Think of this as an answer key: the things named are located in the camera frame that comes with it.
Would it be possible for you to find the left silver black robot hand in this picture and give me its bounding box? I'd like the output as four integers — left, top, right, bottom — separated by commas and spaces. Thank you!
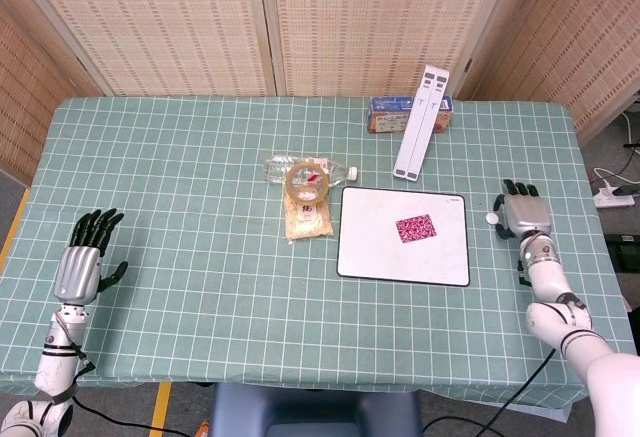
53, 208, 130, 304

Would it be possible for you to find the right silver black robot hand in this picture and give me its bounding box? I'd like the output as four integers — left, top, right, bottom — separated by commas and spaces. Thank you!
492, 178, 554, 243

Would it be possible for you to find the red patterned rectangular card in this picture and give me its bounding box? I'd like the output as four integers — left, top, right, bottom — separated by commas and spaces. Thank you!
395, 213, 438, 245

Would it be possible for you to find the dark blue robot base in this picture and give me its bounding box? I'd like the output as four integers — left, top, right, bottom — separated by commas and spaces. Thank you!
209, 382, 424, 437

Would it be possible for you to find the white power strip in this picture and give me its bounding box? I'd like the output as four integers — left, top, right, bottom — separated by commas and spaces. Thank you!
593, 180, 637, 209

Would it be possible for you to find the black box device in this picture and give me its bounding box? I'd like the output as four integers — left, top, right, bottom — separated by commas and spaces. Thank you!
601, 233, 640, 274

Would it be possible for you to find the green checkered tablecloth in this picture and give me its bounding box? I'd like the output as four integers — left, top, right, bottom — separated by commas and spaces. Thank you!
0, 95, 640, 411

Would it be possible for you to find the white folding stand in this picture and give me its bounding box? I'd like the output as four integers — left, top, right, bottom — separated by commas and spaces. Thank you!
392, 64, 451, 181

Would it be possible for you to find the blue orange cookie box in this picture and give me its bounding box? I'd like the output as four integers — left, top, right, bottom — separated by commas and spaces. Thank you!
368, 95, 455, 135

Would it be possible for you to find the clear plastic water bottle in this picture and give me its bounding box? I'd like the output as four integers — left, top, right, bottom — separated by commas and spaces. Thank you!
263, 154, 359, 187

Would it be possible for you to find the clear bag of rice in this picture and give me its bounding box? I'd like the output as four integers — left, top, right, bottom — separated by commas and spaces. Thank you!
283, 184, 335, 244

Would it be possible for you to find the yellowish transparent tape roll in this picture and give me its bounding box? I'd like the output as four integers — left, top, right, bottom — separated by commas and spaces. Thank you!
285, 161, 332, 203

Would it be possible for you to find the bamboo folding screen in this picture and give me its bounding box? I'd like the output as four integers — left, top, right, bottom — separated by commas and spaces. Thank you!
0, 0, 640, 189

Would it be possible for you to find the white power cable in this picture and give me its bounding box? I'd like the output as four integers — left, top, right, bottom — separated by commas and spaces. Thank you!
592, 110, 640, 189

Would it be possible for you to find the white rectangular pad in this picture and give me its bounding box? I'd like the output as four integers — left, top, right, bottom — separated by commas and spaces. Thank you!
336, 186, 472, 288

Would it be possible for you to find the black floor cable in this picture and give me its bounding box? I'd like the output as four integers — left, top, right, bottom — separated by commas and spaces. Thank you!
422, 347, 558, 437
72, 396, 194, 437

